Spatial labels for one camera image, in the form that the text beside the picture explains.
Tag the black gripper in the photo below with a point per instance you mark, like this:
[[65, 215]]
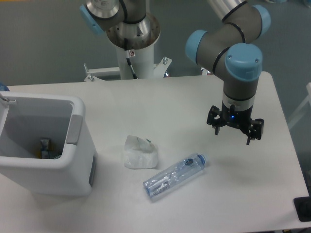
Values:
[[236, 119]]

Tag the clear plastic bottle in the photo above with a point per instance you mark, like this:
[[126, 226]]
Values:
[[175, 176]]

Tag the white tissue paper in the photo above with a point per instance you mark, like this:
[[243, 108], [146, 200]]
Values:
[[140, 153]]

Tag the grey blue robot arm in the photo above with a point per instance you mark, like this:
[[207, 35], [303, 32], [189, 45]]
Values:
[[228, 53]]

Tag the trash package inside bin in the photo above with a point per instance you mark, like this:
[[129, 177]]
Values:
[[47, 150]]

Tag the white trash can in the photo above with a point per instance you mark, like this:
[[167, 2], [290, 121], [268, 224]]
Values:
[[25, 118]]

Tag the black device at table corner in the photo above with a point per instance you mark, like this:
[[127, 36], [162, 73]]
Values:
[[303, 208]]

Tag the blue object at left edge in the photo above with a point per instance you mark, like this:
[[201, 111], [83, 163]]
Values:
[[4, 87]]

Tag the white frame at right edge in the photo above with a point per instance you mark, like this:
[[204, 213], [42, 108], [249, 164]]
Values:
[[300, 110]]

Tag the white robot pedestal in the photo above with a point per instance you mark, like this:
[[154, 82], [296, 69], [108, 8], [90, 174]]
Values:
[[134, 45]]

